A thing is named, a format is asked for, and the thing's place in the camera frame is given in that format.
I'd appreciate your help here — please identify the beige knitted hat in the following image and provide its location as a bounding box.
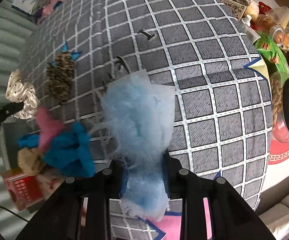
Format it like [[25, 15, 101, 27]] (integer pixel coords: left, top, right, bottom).
[[17, 148, 46, 176]]

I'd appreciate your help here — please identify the grey checkered star tablecloth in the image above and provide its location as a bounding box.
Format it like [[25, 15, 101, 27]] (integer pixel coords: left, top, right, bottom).
[[18, 0, 273, 239]]

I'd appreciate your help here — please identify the pink sponge block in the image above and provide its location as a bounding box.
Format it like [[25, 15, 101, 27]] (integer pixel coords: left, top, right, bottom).
[[36, 107, 65, 153]]

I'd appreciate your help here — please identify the light blue fluffy cloth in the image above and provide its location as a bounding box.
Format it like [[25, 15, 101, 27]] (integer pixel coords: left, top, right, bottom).
[[92, 69, 176, 221]]

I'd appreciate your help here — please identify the blue mesh cloth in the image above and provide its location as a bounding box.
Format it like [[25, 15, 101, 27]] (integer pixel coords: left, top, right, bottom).
[[43, 122, 96, 178], [17, 134, 40, 149]]

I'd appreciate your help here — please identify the red round mat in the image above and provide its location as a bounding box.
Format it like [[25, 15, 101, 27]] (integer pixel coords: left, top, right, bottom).
[[268, 139, 289, 165]]

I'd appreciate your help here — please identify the pink patterned tissue box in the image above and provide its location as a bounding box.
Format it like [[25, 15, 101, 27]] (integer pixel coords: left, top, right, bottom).
[[1, 167, 45, 211]]

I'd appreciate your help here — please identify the white polka dot scrunchie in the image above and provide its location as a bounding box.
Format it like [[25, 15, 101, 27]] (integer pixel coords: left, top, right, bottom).
[[6, 69, 40, 120]]

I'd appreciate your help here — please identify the pink plastic stool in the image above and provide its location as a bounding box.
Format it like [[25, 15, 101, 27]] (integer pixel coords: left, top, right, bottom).
[[34, 0, 66, 25]]

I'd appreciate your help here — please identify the leopard print scrunchie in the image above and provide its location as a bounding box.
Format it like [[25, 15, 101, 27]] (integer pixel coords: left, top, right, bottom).
[[46, 51, 75, 105]]

